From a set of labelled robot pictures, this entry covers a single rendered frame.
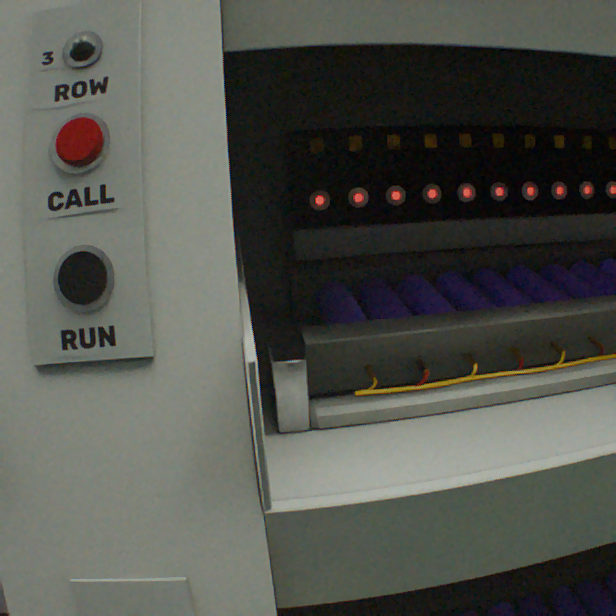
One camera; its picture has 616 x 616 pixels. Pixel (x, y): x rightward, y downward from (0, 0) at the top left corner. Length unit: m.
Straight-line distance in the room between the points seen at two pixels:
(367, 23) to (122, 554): 0.20
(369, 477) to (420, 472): 0.02
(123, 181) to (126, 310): 0.04
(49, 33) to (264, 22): 0.08
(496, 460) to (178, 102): 0.16
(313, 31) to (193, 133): 0.06
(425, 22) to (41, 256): 0.15
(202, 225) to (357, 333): 0.09
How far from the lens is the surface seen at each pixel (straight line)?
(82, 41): 0.24
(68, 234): 0.22
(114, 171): 0.22
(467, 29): 0.27
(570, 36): 0.29
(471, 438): 0.26
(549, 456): 0.25
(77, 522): 0.23
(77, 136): 0.23
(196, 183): 0.22
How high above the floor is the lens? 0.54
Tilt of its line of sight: 2 degrees up
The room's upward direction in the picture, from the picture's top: 6 degrees counter-clockwise
